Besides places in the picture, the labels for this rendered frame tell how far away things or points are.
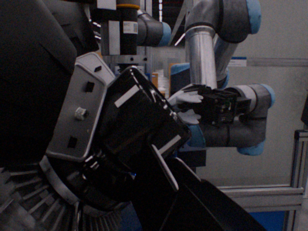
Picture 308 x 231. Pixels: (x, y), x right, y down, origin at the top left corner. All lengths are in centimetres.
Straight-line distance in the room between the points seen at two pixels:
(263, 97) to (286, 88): 182
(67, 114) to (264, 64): 225
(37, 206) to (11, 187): 3
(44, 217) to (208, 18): 70
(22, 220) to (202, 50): 64
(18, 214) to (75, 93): 13
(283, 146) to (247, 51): 94
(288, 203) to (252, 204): 13
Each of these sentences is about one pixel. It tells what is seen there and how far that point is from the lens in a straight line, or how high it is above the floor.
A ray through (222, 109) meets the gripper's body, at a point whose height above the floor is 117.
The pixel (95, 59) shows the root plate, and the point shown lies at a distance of 38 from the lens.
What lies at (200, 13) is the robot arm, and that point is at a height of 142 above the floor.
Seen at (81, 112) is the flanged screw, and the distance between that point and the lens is 25.
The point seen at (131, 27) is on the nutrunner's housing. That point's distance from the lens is 41.
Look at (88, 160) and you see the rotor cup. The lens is 30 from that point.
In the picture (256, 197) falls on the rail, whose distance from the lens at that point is 94.
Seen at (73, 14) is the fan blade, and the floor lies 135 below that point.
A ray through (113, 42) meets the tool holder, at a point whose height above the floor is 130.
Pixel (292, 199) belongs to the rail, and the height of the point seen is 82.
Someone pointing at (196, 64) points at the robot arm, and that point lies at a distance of 76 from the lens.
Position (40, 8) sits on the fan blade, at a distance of 23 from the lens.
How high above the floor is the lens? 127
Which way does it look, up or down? 11 degrees down
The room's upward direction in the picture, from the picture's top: straight up
